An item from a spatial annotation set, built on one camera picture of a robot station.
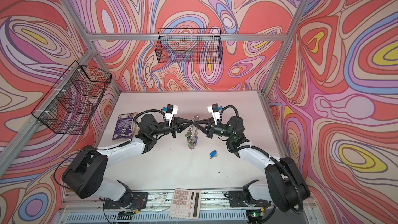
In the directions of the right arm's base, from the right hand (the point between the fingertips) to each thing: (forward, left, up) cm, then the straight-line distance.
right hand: (195, 127), depth 72 cm
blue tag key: (-3, -9, -24) cm, 26 cm away
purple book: (+16, +46, -21) cm, 53 cm away
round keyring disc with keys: (-3, +2, -1) cm, 3 cm away
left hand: (0, +1, +2) cm, 2 cm away
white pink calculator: (-28, +6, -21) cm, 35 cm away
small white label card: (-25, +18, -23) cm, 38 cm away
